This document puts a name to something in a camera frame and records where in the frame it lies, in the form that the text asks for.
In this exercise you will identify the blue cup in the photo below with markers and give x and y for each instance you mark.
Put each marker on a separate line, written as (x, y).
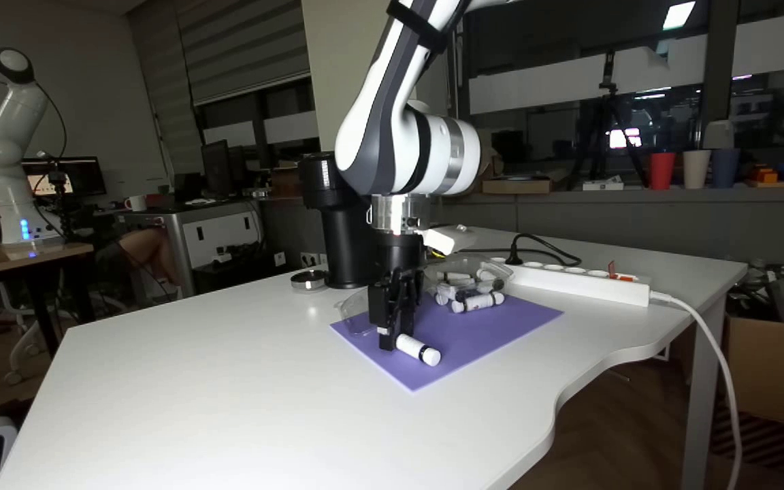
(726, 167)

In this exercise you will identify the white second robot arm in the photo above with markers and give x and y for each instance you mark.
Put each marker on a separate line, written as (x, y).
(7, 137)

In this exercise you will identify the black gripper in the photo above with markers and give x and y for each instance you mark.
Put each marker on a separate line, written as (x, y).
(396, 290)

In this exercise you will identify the red cup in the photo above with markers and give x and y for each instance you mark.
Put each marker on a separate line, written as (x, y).
(662, 169)

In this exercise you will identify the white power strip orange switch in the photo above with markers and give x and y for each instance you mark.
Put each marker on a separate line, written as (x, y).
(572, 278)

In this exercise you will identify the cardboard box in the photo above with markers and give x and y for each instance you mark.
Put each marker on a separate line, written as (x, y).
(778, 372)

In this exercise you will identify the grey window blind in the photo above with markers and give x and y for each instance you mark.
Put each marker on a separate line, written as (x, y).
(243, 44)

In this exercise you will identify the dark monitor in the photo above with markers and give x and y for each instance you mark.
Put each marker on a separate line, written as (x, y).
(68, 181)

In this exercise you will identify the purple mat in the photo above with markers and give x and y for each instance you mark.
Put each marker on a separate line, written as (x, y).
(462, 330)

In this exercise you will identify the white drawer cabinet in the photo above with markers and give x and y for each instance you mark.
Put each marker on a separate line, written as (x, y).
(217, 247)

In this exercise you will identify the round metal lid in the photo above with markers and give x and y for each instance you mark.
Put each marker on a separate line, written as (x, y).
(308, 278)

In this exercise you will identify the wooden side table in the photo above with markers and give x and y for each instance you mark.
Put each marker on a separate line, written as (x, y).
(11, 259)

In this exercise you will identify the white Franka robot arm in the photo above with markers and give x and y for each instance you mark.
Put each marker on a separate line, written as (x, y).
(402, 137)

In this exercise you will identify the white bottle black cap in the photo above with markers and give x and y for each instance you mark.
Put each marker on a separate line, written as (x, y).
(444, 294)
(481, 301)
(417, 349)
(462, 278)

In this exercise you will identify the black tripod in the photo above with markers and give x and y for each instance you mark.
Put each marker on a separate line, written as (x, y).
(607, 118)

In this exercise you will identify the white cup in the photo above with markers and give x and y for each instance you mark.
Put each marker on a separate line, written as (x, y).
(694, 169)

